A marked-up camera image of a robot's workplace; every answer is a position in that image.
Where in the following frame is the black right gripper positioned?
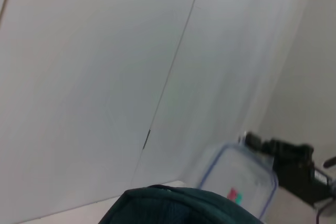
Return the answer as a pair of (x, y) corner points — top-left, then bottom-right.
(238, 131), (336, 206)

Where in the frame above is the clear plastic box blue rim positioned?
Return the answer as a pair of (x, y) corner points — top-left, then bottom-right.
(181, 141), (279, 221)

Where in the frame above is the dark teal fabric lunch bag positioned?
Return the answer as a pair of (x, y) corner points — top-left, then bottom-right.
(98, 184), (263, 224)

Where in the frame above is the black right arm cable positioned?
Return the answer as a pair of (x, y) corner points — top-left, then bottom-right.
(314, 199), (336, 224)

